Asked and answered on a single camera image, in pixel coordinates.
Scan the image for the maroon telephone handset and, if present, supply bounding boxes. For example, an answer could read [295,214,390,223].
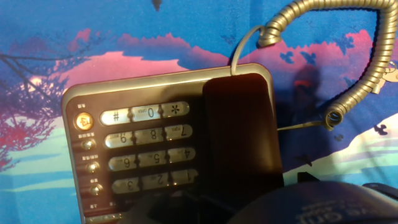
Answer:
[201,73,285,203]

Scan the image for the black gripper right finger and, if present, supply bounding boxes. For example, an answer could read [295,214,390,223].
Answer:
[297,172,398,202]

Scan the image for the silver coiled telephone cord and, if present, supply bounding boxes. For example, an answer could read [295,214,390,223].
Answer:
[230,0,398,132]

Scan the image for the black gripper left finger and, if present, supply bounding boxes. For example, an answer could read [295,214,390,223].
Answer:
[118,189,237,224]

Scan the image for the landscape print table cloth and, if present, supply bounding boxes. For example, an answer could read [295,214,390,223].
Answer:
[0,0,398,224]

